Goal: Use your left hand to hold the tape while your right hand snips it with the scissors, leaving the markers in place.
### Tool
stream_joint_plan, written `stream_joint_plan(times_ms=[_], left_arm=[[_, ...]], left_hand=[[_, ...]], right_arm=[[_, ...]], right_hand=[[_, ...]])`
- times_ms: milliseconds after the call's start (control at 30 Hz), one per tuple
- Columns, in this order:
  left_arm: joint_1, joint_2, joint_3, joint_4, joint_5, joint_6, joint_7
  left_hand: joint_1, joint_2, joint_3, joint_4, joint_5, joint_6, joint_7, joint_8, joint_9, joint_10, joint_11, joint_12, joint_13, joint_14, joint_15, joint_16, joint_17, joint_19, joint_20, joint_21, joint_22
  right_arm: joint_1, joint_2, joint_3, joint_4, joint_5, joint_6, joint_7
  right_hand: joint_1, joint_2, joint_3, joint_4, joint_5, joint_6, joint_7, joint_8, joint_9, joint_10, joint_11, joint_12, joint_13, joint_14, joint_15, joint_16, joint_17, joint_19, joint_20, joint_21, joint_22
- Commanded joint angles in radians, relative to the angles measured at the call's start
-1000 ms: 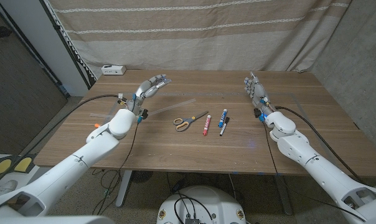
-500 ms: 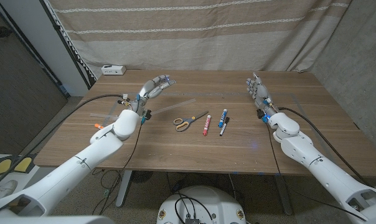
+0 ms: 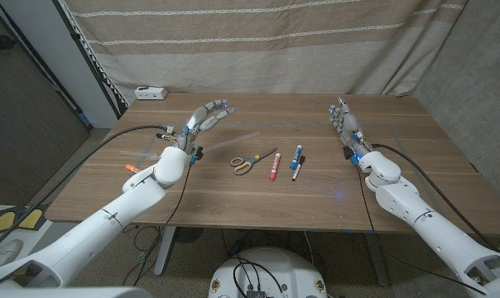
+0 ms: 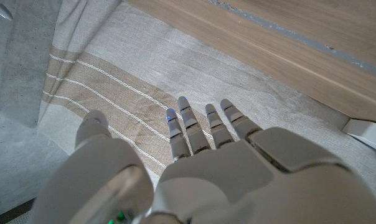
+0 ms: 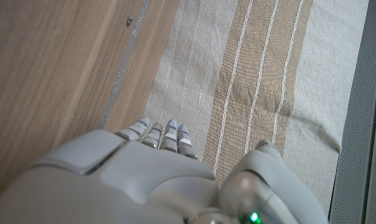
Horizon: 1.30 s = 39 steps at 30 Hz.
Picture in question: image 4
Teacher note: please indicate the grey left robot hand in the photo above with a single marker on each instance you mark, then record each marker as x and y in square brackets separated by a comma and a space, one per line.
[237, 180]

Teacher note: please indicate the grey tape outline marking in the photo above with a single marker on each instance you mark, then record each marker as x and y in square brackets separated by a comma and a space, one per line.
[300, 39]

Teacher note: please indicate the beige striped curtain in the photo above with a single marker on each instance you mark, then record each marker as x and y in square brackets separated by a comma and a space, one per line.
[175, 62]

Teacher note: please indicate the white power strip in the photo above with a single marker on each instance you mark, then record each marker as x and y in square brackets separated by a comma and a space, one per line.
[368, 133]

